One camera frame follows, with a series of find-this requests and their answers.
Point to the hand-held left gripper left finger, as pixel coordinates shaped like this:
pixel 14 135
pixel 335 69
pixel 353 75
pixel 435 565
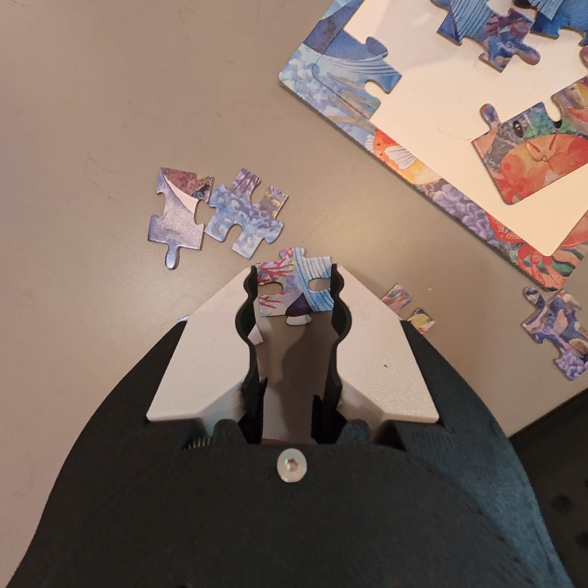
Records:
pixel 202 367

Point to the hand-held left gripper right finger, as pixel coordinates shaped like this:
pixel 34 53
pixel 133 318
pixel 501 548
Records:
pixel 386 367

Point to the joined orange crab puzzle pieces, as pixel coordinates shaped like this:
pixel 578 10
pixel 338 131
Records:
pixel 537 160

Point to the sea print jigsaw puzzle board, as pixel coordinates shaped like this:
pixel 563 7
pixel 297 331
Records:
pixel 436 105

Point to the blue swoosh corner puzzle piece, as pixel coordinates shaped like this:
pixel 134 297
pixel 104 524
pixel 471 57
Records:
pixel 349 69

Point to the pink coral seahorse puzzle piece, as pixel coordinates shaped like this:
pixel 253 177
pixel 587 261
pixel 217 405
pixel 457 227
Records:
pixel 505 41

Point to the dark blue striped puzzle piece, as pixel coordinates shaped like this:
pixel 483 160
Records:
pixel 560 27

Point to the pale blue purple puzzle piece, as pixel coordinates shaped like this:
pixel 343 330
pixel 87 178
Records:
pixel 255 337

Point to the purple grey peeled puzzle piece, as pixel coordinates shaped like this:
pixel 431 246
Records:
pixel 179 220

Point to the pale blue zebra-striped puzzle piece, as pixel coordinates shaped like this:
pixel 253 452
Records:
pixel 243 216

